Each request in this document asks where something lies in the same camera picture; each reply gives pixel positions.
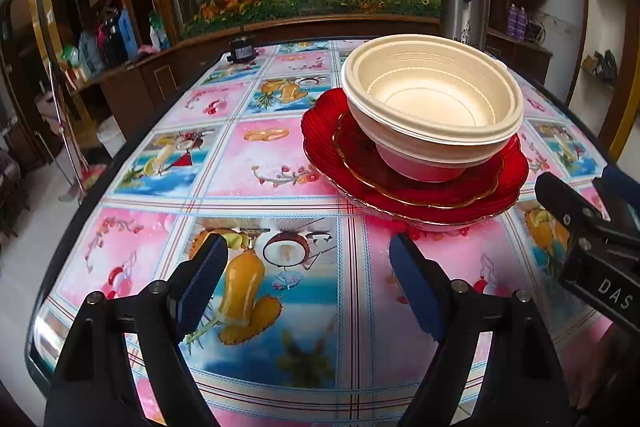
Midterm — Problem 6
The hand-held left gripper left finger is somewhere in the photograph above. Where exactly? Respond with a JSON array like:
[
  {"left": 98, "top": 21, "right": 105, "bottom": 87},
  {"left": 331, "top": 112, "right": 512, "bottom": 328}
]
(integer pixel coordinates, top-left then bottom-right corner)
[{"left": 44, "top": 233, "right": 229, "bottom": 427}]

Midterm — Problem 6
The dark bottle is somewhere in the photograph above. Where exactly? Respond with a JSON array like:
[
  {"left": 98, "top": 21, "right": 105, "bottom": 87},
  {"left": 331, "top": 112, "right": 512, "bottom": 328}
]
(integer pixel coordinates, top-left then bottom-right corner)
[{"left": 97, "top": 14, "right": 126, "bottom": 65}]

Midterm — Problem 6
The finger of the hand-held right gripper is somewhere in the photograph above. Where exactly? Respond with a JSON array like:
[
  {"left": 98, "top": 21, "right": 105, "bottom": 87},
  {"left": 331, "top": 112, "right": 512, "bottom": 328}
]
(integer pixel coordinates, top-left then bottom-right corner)
[
  {"left": 594, "top": 164, "right": 640, "bottom": 229},
  {"left": 534, "top": 171, "right": 610, "bottom": 241}
]

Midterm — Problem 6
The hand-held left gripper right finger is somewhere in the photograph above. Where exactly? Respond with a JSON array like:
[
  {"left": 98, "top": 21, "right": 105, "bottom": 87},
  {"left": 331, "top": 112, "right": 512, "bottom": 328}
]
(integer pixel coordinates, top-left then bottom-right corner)
[{"left": 390, "top": 232, "right": 571, "bottom": 427}]

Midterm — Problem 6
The yellow black object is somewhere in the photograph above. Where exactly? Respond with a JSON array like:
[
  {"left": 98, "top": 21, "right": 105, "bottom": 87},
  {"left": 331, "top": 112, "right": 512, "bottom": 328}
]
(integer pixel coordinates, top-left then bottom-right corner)
[{"left": 582, "top": 49, "right": 618, "bottom": 82}]

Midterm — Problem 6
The white spray bottle green cap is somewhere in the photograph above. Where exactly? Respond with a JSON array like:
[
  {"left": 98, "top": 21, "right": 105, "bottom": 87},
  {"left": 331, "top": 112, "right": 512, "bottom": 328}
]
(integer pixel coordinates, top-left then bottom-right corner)
[{"left": 148, "top": 14, "right": 171, "bottom": 50}]

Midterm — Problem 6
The white bowl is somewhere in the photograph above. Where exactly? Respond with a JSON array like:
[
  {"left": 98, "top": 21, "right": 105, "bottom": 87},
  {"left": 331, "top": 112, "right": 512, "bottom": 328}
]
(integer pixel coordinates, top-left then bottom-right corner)
[{"left": 376, "top": 142, "right": 483, "bottom": 184}]

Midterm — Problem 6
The small black electric motor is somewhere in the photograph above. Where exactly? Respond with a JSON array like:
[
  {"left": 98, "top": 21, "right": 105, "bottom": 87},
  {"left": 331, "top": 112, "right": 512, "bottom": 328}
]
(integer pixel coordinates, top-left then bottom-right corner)
[{"left": 227, "top": 38, "right": 258, "bottom": 62}]

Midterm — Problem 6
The clear water jug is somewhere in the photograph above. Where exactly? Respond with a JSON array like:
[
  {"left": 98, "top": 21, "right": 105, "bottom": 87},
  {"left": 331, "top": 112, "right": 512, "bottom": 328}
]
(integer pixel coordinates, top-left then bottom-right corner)
[{"left": 77, "top": 31, "right": 103, "bottom": 72}]

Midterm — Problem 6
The wooden low cabinet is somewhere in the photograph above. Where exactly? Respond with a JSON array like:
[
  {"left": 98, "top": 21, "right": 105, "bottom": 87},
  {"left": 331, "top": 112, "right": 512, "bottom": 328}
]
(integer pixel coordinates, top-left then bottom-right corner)
[{"left": 70, "top": 47, "right": 221, "bottom": 148}]

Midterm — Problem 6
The beige ribbed bowl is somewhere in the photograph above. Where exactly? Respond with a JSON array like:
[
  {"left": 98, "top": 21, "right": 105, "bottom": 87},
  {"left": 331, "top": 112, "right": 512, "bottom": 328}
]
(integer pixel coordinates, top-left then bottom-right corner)
[
  {"left": 347, "top": 107, "right": 523, "bottom": 168},
  {"left": 342, "top": 34, "right": 524, "bottom": 142}
]

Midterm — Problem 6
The gold framed glass door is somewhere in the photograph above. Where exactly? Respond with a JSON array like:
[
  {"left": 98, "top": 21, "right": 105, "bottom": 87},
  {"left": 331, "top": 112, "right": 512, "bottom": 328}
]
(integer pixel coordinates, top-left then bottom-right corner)
[{"left": 27, "top": 0, "right": 101, "bottom": 148}]

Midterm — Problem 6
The blue bottle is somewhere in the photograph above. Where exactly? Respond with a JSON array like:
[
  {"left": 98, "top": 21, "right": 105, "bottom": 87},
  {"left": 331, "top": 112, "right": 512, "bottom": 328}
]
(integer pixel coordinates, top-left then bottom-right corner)
[{"left": 117, "top": 9, "right": 138, "bottom": 60}]

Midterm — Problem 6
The small red scalloped plate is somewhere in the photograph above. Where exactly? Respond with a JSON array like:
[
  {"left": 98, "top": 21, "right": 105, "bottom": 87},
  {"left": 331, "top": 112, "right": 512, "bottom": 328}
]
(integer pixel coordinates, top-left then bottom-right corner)
[{"left": 332, "top": 109, "right": 506, "bottom": 210}]

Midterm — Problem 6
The printed floral tablecloth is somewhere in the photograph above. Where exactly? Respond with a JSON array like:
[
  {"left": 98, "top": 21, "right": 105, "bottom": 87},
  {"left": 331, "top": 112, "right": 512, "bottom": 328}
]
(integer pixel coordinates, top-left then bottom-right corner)
[{"left": 30, "top": 38, "right": 640, "bottom": 427}]

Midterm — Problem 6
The white bucket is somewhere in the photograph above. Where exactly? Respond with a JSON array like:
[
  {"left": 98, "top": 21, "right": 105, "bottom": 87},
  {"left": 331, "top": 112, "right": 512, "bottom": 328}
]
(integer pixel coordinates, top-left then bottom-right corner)
[{"left": 97, "top": 117, "right": 126, "bottom": 158}]

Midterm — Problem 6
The wooden shelf unit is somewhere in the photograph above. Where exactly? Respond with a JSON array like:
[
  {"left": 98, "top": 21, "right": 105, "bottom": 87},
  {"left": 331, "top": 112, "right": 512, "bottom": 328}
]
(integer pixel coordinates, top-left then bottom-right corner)
[{"left": 487, "top": 0, "right": 556, "bottom": 78}]

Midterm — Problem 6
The mop with metal pole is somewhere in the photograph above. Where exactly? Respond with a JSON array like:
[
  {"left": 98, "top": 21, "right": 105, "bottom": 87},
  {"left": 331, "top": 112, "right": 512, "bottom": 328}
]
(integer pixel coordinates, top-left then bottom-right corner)
[{"left": 47, "top": 62, "right": 108, "bottom": 202}]

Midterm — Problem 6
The large red scalloped plate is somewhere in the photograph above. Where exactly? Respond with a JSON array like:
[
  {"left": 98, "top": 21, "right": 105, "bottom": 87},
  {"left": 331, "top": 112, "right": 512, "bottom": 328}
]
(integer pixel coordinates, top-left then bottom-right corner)
[{"left": 300, "top": 87, "right": 531, "bottom": 228}]

